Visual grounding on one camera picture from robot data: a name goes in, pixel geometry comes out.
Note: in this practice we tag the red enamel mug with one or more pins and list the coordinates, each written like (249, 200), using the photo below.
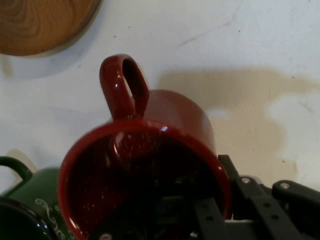
(175, 112)

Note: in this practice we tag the brown wooden mug tree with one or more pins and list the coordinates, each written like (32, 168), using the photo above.
(37, 22)

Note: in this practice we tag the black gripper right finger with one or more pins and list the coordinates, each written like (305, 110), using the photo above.
(275, 215)

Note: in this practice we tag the dark green enamel mug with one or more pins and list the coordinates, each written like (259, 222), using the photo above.
(40, 190)

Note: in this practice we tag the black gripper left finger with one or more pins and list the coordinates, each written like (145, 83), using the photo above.
(207, 217)

